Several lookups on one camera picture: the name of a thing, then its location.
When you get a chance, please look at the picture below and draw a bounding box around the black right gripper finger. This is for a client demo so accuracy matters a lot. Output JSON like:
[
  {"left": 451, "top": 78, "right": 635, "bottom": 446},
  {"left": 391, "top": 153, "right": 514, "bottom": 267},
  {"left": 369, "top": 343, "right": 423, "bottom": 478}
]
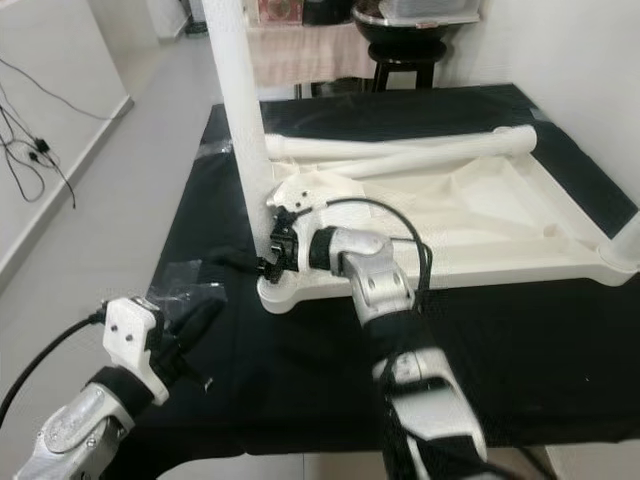
[{"left": 210, "top": 250, "right": 271, "bottom": 273}]

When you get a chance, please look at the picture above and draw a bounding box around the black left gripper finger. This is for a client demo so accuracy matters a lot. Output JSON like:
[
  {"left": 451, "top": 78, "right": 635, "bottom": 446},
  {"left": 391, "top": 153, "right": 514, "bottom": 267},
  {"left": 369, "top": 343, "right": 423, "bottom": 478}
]
[{"left": 165, "top": 297, "right": 226, "bottom": 348}]

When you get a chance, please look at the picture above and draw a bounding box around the black tablecloth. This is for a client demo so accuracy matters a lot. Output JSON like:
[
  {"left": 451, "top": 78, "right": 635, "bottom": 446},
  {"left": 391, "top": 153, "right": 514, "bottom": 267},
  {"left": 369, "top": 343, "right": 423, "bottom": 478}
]
[{"left": 130, "top": 82, "right": 640, "bottom": 471}]

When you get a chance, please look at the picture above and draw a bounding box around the beige cloth-covered table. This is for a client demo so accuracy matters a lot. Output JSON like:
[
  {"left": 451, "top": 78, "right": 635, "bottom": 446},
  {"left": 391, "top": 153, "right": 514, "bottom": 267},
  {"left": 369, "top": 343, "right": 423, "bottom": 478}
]
[{"left": 245, "top": 22, "right": 376, "bottom": 89}]

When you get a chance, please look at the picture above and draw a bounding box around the black round stool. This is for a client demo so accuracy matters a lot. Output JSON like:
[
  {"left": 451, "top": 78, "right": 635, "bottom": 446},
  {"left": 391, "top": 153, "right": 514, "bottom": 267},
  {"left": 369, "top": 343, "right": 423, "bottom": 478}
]
[{"left": 368, "top": 45, "right": 446, "bottom": 93}]

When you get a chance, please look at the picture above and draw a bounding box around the red printed carton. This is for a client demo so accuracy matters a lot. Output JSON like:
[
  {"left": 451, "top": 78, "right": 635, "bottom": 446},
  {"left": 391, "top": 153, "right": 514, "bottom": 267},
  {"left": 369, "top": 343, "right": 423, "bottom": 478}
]
[{"left": 257, "top": 0, "right": 306, "bottom": 26}]

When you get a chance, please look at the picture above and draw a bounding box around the black bag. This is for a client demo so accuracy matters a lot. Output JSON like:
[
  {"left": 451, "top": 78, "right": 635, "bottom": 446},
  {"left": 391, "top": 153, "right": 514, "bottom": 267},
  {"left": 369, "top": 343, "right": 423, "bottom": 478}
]
[{"left": 305, "top": 0, "right": 356, "bottom": 26}]

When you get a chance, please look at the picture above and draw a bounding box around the clear plastic storage box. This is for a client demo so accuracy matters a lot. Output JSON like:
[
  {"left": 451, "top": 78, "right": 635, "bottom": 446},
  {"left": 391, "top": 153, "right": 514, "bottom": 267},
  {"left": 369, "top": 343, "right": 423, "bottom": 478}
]
[{"left": 380, "top": 0, "right": 481, "bottom": 23}]

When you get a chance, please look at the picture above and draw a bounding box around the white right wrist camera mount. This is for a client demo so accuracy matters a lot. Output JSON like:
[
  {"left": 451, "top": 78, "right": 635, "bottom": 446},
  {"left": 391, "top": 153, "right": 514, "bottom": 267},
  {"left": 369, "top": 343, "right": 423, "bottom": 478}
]
[{"left": 267, "top": 172, "right": 346, "bottom": 236}]

